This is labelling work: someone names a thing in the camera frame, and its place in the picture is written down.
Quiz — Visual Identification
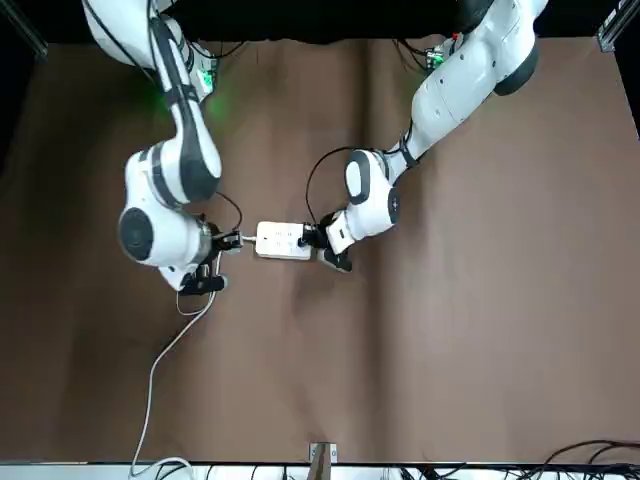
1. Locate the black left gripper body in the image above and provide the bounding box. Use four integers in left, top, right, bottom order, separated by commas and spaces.
309, 214, 332, 251

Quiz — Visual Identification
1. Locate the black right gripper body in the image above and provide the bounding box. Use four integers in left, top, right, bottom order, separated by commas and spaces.
207, 223, 229, 259

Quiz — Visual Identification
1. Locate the white power strip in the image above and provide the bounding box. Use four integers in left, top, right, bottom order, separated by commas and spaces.
252, 220, 313, 262

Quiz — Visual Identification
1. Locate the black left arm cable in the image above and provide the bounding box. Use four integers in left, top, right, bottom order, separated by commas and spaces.
304, 127, 419, 236

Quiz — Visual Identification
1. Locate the thin white charger cable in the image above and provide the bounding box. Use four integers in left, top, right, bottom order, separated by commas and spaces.
175, 287, 217, 317

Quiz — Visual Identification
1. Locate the thick white power strip cable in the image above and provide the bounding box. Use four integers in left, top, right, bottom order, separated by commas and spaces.
128, 232, 258, 480

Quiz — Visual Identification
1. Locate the aluminium frame post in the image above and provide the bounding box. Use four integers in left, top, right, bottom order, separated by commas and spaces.
308, 441, 338, 480

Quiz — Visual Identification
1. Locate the dark corner frame strut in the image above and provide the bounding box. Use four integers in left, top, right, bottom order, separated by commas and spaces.
0, 0, 49, 57

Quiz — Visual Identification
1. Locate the black desk cable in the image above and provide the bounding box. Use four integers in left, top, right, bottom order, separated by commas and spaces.
542, 438, 640, 480

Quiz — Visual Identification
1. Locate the silver corner frame strut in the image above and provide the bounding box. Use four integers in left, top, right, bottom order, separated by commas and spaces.
597, 0, 640, 54

